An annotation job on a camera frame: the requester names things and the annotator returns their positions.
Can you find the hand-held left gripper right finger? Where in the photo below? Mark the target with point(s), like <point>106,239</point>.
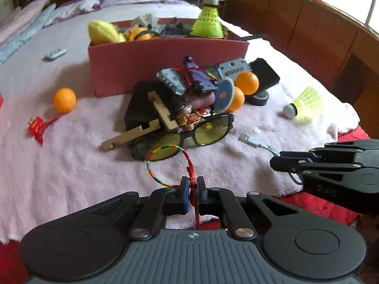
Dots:
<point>202,195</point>

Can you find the wooden hook puzzle piece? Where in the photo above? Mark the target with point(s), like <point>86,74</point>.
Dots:
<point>162,109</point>

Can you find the black glasses yellow lenses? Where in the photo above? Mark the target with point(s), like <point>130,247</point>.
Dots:
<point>189,137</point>

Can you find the red cardboard box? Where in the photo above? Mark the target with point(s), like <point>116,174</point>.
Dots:
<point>133,65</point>

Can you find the window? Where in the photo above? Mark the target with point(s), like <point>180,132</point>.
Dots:
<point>355,0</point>

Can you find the pink fluffy blanket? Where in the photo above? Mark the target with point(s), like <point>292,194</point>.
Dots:
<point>74,168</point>

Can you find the yellow plastic shuttlecock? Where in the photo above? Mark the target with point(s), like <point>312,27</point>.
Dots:
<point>308,103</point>
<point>207,23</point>

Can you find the bed with pale sheet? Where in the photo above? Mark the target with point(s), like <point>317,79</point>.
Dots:
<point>74,35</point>

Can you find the blue plastic disc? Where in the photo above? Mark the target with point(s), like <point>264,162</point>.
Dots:
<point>223,94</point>

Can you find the long wooden cabinet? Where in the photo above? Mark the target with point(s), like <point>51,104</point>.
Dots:
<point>296,20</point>

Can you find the purple toy car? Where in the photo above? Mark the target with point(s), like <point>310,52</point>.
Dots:
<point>200,78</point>

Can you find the black white toy figure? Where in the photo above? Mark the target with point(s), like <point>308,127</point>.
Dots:
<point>201,113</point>

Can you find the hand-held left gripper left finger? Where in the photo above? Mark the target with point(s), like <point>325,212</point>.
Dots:
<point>183,195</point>

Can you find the red tassel ornament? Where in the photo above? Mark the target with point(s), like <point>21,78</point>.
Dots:
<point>37,125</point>

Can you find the black square box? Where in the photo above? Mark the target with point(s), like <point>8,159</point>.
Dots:
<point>139,103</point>

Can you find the yellow plush toy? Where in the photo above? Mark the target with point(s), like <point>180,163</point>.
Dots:
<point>103,32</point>

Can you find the white feather shuttlecock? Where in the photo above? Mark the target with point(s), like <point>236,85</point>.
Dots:
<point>145,20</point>

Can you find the black grey toy tool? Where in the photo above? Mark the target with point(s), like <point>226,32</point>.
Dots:
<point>177,26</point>

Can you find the pink striped quilt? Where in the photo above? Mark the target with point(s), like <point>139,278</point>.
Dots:
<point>17,20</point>

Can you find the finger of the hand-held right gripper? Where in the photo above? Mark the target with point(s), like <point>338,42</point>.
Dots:
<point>296,166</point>
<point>340,155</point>

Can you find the black tape roll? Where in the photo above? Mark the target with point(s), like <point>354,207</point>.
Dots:
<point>259,99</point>

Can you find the light blue quilt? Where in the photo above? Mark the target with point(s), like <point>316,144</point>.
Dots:
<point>29,32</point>

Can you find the small toy minifigure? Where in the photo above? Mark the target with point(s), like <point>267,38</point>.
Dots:
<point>186,115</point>

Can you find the wooden notched puzzle piece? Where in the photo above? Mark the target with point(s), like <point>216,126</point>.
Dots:
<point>127,137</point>

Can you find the black round glasses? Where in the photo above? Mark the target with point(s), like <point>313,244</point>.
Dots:
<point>155,33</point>

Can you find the orange ping pong ball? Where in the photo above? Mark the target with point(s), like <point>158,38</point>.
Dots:
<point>139,34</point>
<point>237,100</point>
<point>247,83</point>
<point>64,99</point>

